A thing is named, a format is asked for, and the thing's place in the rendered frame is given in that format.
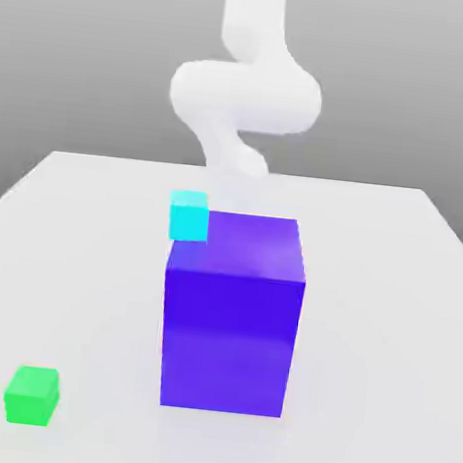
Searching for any small cyan cube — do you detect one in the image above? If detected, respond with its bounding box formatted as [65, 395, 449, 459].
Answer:
[164, 187, 213, 245]

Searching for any large purple box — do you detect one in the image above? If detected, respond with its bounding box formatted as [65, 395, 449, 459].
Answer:
[150, 205, 313, 421]

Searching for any small green cube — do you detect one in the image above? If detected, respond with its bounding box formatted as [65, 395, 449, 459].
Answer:
[0, 363, 64, 429]

